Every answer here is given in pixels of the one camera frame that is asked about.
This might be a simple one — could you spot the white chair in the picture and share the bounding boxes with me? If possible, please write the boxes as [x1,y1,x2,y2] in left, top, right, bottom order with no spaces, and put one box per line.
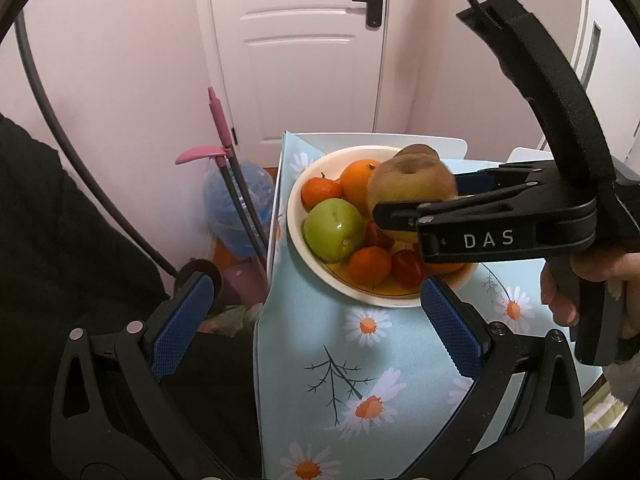
[506,146,553,165]
[284,131,468,162]

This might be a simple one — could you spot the black cable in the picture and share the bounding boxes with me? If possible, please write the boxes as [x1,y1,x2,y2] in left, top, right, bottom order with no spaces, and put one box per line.
[14,10,183,278]

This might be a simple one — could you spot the crumpled plastic bag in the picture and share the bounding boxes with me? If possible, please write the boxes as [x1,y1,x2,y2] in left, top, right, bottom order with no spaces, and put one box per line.
[199,304,264,337]

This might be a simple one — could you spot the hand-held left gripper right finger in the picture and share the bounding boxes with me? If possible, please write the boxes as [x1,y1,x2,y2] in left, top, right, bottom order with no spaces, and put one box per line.
[395,276,586,480]

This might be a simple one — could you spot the blue plastic water jug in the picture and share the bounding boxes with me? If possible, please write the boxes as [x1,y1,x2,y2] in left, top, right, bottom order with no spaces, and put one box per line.
[202,160,276,259]

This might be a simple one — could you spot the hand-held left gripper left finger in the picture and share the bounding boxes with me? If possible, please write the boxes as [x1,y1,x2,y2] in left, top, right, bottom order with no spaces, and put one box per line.
[50,271,216,480]

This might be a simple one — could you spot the large orange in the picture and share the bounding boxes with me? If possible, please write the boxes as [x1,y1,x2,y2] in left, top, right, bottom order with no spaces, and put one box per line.
[422,260,476,277]
[340,158,386,211]

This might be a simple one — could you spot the pink box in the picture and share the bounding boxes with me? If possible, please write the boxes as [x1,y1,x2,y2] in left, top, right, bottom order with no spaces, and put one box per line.
[221,265,269,307]

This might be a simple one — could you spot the cream yellow bowl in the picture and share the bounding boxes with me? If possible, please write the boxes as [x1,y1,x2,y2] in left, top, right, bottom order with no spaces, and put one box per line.
[286,145,481,308]

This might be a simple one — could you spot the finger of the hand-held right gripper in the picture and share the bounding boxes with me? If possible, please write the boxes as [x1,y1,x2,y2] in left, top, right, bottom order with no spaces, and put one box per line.
[452,160,567,197]
[372,180,598,233]

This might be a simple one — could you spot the black clothing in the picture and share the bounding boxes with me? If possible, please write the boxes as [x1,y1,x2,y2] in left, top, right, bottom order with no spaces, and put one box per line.
[0,112,262,480]

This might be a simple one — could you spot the white panelled door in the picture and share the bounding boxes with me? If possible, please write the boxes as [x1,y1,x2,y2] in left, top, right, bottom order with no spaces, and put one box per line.
[192,0,416,136]

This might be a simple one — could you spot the red cherry tomato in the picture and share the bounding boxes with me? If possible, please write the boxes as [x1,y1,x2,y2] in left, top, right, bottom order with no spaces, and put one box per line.
[390,249,425,290]
[364,220,396,253]

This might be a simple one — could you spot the large green apple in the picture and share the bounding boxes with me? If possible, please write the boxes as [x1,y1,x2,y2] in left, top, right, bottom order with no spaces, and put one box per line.
[303,198,365,263]

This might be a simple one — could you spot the yellow-brown apple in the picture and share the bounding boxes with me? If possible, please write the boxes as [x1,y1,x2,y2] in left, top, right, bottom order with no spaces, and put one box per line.
[366,144,457,243]

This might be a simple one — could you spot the person's right hand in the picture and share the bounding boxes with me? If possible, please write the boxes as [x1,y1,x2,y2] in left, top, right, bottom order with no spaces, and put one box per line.
[541,252,640,328]

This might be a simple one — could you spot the dark round object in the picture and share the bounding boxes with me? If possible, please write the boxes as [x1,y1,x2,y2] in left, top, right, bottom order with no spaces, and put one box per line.
[175,259,223,301]

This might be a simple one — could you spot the small tangerine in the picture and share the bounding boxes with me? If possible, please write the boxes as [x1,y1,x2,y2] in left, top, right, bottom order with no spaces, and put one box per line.
[348,246,392,286]
[300,174,344,212]

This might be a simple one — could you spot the blue daisy print tablecloth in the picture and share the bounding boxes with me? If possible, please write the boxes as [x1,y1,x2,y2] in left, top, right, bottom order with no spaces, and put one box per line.
[252,131,606,480]

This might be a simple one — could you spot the pale green patterned cloth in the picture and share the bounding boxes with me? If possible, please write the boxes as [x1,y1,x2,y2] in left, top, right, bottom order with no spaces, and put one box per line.
[582,392,628,433]

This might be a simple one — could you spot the white wardrobe door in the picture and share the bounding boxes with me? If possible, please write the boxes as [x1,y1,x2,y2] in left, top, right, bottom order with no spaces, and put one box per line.
[570,0,640,161]

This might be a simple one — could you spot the pink curved handle pole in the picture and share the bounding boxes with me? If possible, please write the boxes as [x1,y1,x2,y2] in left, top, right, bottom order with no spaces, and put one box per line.
[175,146,268,266]

